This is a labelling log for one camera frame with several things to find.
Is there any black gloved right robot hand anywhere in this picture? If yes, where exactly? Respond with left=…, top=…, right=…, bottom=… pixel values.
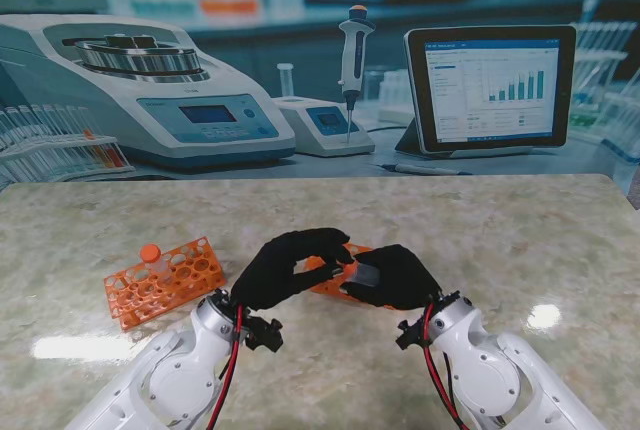
left=342, top=244, right=444, bottom=312

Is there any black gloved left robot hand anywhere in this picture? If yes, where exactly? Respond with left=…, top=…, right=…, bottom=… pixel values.
left=230, top=227, right=353, bottom=312

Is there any clear plastic test tube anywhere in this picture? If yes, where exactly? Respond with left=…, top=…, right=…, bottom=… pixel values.
left=148, top=258, right=173, bottom=287
left=349, top=262, right=383, bottom=289

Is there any orange test tube rack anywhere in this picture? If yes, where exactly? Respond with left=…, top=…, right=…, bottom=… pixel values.
left=299, top=243, right=402, bottom=312
left=103, top=236, right=229, bottom=333

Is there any printed laboratory backdrop poster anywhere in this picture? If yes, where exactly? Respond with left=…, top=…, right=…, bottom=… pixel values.
left=0, top=0, right=640, bottom=185

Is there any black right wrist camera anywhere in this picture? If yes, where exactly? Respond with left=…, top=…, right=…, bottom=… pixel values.
left=395, top=318, right=429, bottom=352

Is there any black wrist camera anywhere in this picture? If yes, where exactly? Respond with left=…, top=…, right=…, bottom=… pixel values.
left=243, top=314, right=285, bottom=353
left=395, top=318, right=429, bottom=352

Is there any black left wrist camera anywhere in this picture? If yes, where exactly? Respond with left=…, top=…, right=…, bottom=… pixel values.
left=243, top=314, right=285, bottom=353

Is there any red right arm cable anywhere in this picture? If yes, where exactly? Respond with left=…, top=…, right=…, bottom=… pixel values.
left=422, top=303, right=467, bottom=430

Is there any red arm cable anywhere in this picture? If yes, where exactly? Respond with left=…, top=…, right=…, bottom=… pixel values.
left=422, top=303, right=467, bottom=430
left=205, top=305, right=245, bottom=430

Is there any red left arm cable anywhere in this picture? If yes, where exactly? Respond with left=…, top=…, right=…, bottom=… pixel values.
left=205, top=305, right=245, bottom=430

